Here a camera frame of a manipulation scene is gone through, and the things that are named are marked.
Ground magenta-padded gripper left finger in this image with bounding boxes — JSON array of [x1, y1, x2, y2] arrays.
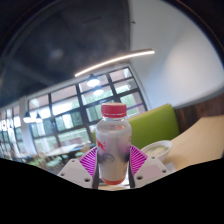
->
[[57, 146, 100, 190]]

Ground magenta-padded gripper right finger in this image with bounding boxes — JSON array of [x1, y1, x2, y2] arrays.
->
[[128, 144, 171, 189]]

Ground clear bottle with red cap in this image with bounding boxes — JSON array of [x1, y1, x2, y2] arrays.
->
[[95, 102, 133, 186]]

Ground white bowl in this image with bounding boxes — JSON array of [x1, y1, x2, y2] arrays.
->
[[140, 139, 174, 163]]

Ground group of green-seated wooden chairs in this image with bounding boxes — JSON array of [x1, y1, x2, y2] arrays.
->
[[26, 149, 91, 173]]

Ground group of pendant ceiling lamps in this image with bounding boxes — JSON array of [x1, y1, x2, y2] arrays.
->
[[0, 73, 106, 131]]

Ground long curved ceiling light strip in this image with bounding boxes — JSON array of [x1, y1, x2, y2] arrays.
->
[[73, 48, 156, 78]]

